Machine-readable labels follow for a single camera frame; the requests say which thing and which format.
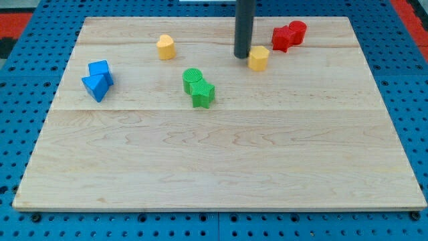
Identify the red circle block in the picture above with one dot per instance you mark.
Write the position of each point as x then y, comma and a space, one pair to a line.
299, 27

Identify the red star block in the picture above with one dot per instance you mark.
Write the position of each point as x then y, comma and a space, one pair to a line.
283, 38

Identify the light wooden board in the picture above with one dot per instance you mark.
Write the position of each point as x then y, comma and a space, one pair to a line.
310, 133

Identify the blue triangle block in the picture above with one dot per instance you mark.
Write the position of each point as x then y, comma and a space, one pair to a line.
96, 86

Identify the yellow hexagon block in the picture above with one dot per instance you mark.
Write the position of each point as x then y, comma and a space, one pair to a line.
258, 58

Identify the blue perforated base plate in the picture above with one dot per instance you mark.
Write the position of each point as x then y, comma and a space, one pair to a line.
32, 73

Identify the blue cube block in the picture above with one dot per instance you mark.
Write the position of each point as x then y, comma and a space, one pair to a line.
101, 68

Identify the yellow heart block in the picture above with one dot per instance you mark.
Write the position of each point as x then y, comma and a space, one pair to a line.
166, 47

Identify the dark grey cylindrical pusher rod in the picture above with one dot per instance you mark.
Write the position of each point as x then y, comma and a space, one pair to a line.
244, 14

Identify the green circle block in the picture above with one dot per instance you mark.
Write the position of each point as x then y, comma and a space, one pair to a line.
190, 75

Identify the green star block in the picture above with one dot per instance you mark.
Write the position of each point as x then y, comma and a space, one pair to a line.
202, 93

